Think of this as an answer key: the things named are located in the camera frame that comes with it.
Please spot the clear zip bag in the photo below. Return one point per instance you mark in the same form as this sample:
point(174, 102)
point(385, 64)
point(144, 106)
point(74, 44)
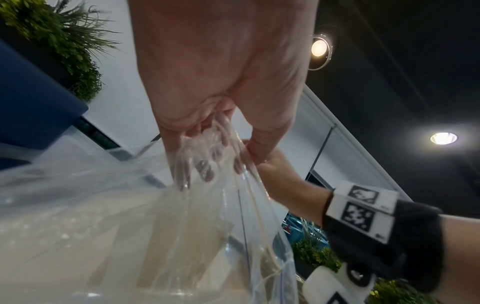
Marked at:
point(93, 213)

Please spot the round ceiling lamp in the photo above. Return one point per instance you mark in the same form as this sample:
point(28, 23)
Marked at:
point(318, 49)
point(443, 138)

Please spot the green artificial plant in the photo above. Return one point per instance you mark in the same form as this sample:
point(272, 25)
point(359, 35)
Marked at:
point(63, 38)
point(315, 252)

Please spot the black marker wristband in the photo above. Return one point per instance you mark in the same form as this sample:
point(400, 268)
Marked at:
point(412, 237)

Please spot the navy blue bench sofa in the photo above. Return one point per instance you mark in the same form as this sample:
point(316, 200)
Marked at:
point(33, 112)

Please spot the wide white roller blind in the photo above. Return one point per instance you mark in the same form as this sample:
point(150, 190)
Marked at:
point(352, 166)

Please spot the person's right hand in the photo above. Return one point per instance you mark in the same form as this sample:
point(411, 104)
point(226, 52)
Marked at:
point(292, 190)

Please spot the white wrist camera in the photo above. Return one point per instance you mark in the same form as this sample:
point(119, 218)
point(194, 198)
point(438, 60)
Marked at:
point(322, 285)

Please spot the person's left hand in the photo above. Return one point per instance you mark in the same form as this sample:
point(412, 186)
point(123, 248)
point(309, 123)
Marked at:
point(221, 59)

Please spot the clear blind wand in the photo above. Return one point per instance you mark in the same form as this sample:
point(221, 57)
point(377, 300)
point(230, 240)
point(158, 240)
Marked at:
point(321, 151)

